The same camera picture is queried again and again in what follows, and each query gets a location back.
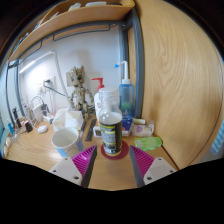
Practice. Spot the small blue bottle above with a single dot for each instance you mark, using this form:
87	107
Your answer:
11	129

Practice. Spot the white wall switch plate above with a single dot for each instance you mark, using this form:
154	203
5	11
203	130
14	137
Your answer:
69	78

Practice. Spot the small white oval case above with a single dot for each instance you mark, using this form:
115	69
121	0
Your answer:
42	129

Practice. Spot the white power strip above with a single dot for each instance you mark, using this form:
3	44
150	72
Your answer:
48	119

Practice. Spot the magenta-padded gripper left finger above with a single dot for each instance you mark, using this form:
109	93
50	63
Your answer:
68	168

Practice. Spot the blue long-spout wash bottle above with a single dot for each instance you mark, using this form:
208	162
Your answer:
127	96

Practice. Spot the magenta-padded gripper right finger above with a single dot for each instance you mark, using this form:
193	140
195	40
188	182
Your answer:
156	168

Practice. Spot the green wipes packet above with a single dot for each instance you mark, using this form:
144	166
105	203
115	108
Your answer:
148	143

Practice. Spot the white tissue box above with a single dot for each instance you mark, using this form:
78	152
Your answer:
68	118

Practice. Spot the grey metal desk frame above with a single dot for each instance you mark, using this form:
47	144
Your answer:
136	66

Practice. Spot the clear bottle with dark label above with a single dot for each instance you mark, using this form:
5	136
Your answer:
111	133

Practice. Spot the striped hanging towel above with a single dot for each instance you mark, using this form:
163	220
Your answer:
218	141

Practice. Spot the small white digital clock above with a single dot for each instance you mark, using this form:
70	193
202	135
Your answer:
96	131

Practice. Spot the white wall socket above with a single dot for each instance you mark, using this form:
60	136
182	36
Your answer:
48	81

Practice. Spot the pink and white packet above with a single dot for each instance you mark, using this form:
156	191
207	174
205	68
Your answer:
143	129

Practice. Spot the wooden tree creature figurine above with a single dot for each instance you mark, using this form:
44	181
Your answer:
80	96

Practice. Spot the white and blue mug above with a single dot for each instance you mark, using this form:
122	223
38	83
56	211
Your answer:
65	140

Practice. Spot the white charger block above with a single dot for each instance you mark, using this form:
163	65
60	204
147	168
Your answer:
38	110

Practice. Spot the white red-pump lotion bottle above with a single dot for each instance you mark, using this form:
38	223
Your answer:
96	103

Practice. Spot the wooden shelf unit with items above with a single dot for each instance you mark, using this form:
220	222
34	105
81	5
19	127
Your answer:
83	16

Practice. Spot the black rectangular remote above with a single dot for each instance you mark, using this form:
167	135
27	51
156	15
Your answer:
90	130

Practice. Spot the black power adapter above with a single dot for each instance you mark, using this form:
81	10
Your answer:
28	126

